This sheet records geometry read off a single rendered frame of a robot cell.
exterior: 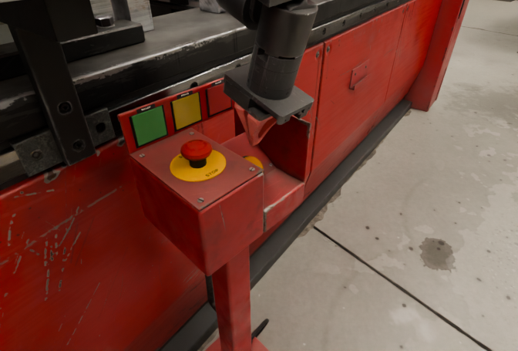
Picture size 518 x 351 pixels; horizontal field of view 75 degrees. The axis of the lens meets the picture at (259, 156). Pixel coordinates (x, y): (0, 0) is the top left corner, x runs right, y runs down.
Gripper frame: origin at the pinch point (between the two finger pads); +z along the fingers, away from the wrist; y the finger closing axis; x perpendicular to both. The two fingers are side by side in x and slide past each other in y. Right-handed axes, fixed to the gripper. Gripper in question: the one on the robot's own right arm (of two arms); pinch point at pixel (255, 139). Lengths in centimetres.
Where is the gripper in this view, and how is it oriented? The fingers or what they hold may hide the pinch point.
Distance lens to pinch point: 48.1
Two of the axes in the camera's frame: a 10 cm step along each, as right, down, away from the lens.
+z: -2.0, 6.9, 7.0
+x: -6.9, 4.0, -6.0
